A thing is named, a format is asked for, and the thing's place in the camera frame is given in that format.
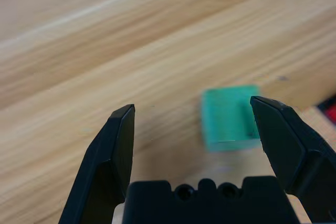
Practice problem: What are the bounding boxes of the green wooden block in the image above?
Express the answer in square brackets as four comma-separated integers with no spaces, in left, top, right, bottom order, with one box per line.
[201,84,263,153]

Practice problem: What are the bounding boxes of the black square pad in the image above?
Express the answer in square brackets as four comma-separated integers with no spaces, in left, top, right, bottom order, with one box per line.
[316,98,336,116]

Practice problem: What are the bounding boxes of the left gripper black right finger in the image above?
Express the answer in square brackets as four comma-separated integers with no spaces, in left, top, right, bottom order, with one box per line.
[249,95,336,224]

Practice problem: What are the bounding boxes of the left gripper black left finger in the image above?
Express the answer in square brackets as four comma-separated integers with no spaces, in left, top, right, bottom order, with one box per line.
[58,104,136,224]

